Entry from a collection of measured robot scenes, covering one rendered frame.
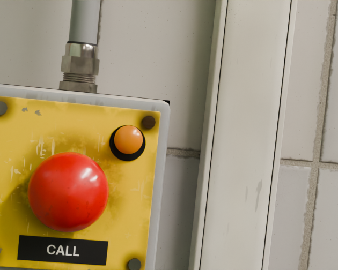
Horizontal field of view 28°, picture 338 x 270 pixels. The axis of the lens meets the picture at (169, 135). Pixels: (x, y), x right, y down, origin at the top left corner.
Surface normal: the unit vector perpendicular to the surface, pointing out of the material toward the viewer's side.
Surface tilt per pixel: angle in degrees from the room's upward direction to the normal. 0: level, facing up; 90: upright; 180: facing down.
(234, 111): 90
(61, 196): 92
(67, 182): 83
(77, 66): 90
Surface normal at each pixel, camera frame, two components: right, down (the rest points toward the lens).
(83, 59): 0.14, 0.07
